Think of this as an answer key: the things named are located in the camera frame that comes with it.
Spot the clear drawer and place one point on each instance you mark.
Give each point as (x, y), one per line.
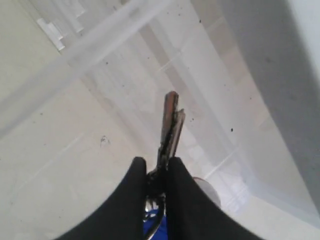
(82, 87)

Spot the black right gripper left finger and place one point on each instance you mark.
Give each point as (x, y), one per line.
(120, 217)

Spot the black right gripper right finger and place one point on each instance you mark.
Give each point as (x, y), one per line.
(191, 215)

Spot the key bunch with blue fob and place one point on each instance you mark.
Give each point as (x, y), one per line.
(155, 218)

